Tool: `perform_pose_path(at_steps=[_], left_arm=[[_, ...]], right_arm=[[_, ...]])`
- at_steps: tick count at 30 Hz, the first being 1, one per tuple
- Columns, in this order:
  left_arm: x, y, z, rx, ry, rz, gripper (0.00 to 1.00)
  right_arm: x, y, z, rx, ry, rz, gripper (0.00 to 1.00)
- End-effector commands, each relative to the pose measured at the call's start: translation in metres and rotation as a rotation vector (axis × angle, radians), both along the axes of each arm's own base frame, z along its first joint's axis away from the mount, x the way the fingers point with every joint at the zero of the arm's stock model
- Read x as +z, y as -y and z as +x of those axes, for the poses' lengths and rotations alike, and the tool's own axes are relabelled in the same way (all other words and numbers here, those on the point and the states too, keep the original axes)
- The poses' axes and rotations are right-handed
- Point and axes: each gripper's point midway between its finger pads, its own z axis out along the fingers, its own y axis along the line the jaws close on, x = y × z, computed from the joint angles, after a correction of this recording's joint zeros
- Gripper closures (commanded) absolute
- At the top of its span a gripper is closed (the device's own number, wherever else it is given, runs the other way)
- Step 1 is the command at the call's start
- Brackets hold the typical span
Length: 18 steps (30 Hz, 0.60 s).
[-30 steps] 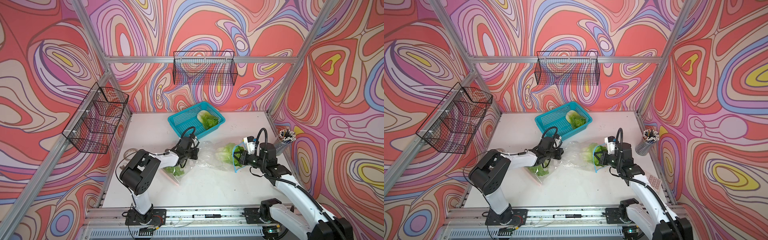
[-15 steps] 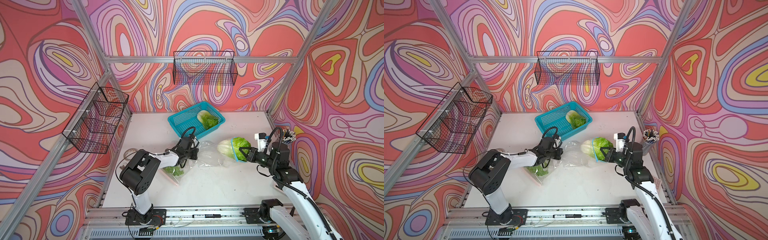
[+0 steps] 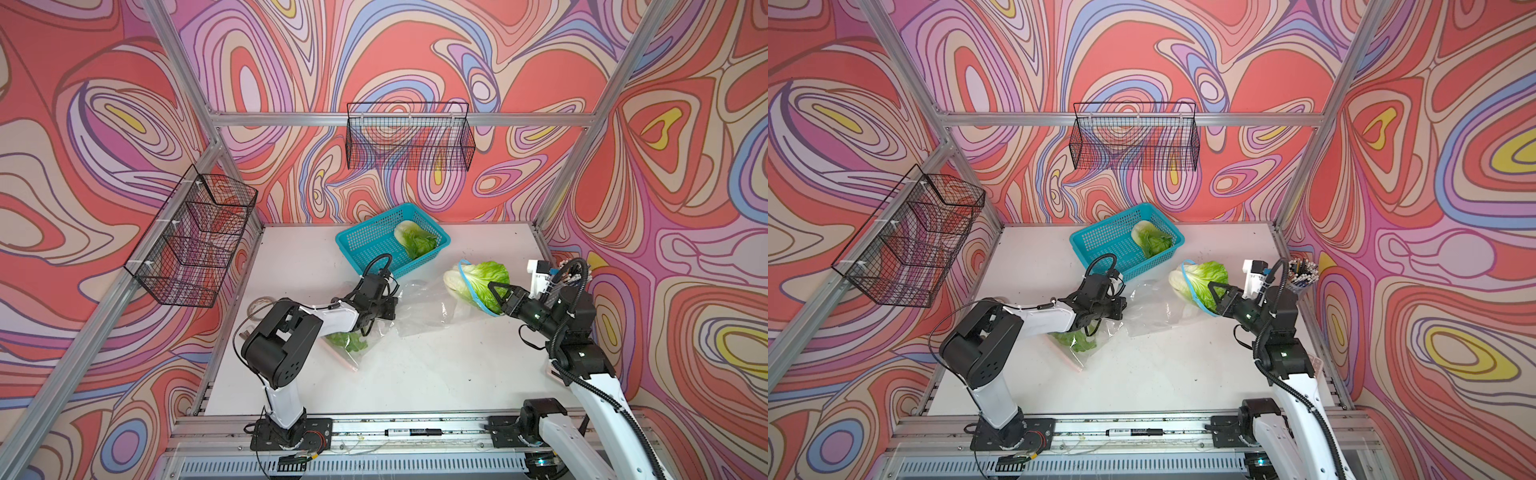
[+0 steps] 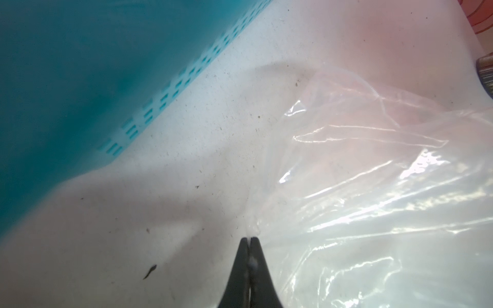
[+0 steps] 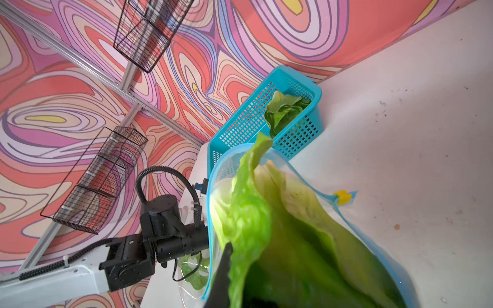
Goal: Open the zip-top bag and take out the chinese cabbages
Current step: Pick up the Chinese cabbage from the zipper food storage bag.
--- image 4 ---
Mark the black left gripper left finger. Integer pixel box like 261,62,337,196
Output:
218,237,250,308

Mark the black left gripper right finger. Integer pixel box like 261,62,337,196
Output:
248,237,283,308

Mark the zip bag with blue slider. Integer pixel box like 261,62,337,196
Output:
247,68,492,307

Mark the teal plastic basket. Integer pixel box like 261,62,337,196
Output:
1,1,268,234

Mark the clear cup of pencils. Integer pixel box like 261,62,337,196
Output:
476,53,493,98

